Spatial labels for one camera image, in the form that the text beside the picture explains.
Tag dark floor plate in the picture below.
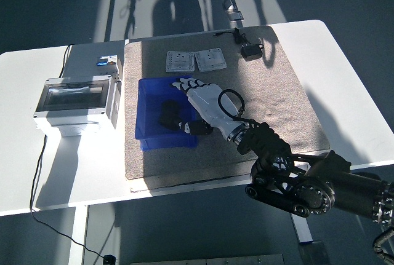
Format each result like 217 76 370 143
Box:
297 240 332 265

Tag black adapter cord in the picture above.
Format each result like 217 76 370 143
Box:
214 27 265 50

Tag blue plastic box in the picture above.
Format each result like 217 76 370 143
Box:
135 75 200 151

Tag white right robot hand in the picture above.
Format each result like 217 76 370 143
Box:
171 77 249 140

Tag white socket panel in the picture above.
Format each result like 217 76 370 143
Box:
194 47 228 73
165 50 196 74

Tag white breaker with blue label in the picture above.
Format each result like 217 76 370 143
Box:
95 55 123 84

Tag grey-brown mat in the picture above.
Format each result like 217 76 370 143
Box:
124 25 332 191

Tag black power cable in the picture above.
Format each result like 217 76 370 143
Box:
29 44 107 259

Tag white enclosure with clear lid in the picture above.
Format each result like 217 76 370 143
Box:
33 74 123 138

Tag black power adapter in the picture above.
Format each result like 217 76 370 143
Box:
240 43 265 61

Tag silver metal bracket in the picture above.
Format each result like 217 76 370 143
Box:
222 0 244 23

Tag white table leg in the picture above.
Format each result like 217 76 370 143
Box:
289 212 314 244
68 205 90 265

